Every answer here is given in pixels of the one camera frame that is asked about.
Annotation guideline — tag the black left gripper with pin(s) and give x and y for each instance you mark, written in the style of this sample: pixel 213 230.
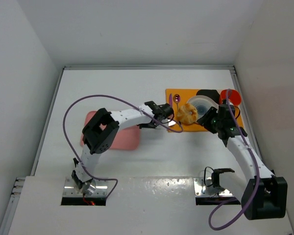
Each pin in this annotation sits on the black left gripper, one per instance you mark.
pixel 167 110

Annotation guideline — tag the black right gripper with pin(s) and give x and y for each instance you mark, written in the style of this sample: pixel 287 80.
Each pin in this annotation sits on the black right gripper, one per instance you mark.
pixel 208 119

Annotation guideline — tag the golden knotted bread roll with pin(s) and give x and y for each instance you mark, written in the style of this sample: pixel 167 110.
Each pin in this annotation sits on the golden knotted bread roll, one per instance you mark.
pixel 187 114

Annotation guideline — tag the pink plastic tray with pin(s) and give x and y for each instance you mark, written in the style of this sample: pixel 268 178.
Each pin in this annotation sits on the pink plastic tray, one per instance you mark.
pixel 127 139

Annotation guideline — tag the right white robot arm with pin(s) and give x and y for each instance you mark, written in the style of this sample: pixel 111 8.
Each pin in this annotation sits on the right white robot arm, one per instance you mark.
pixel 262 194

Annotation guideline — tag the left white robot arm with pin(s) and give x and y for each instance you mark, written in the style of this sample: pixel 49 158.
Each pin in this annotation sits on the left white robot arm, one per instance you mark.
pixel 100 132

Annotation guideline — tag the purple metallic spoon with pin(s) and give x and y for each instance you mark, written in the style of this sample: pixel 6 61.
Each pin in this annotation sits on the purple metallic spoon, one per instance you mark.
pixel 176 99

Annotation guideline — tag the orange placemat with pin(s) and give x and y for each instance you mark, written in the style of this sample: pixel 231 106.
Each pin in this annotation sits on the orange placemat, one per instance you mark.
pixel 186 94

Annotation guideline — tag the white plastic plate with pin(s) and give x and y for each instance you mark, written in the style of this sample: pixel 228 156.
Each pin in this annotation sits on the white plastic plate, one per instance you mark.
pixel 202 104

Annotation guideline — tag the orange plastic cup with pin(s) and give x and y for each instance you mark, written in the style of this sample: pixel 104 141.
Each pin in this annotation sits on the orange plastic cup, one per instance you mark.
pixel 233 96

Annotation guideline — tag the aluminium table frame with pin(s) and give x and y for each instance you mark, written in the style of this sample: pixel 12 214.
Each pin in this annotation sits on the aluminium table frame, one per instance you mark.
pixel 155 193

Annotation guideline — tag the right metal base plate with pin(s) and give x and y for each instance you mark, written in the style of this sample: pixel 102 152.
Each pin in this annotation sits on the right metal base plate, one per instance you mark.
pixel 201 190

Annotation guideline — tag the metal base plate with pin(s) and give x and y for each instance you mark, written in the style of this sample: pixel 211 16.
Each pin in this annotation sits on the metal base plate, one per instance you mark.
pixel 201 190
pixel 95 189

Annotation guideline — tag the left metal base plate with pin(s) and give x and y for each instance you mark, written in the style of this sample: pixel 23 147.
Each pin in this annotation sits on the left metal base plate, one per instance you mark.
pixel 95 189

